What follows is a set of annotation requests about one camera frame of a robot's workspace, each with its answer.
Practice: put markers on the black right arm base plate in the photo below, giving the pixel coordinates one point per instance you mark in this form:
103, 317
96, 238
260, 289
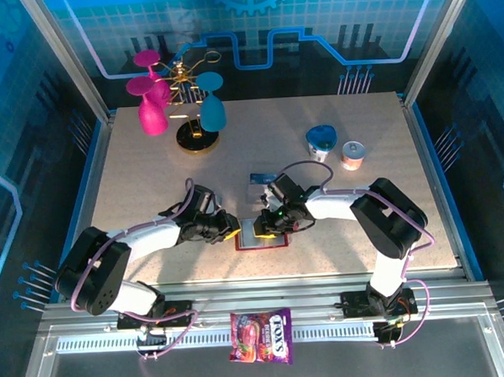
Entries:
353, 303

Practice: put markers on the purple candy bag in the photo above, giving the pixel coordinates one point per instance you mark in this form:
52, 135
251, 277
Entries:
262, 336

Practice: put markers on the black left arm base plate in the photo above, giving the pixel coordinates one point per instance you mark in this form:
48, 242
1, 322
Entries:
182, 307

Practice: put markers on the small pink wine glass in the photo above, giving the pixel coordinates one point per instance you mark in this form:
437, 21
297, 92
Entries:
145, 57

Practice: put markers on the gold wine glass rack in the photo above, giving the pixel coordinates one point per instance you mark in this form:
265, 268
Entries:
194, 141

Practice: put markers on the aluminium table rail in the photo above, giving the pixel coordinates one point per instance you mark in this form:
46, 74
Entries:
262, 295

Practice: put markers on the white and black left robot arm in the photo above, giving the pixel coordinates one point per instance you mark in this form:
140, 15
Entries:
157, 237

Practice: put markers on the large pink wine glass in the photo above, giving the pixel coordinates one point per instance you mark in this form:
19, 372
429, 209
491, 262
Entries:
152, 117

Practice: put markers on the red card holder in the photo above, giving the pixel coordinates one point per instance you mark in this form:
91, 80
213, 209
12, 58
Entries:
248, 240

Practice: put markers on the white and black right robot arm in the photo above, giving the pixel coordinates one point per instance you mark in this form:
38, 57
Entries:
333, 203

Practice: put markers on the aluminium frame post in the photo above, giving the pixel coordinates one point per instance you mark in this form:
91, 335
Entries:
438, 39
67, 59

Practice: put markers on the teal wine glass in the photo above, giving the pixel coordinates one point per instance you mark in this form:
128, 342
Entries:
212, 112

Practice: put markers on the blue lid yogurt cup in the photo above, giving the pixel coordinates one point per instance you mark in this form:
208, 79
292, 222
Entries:
321, 140

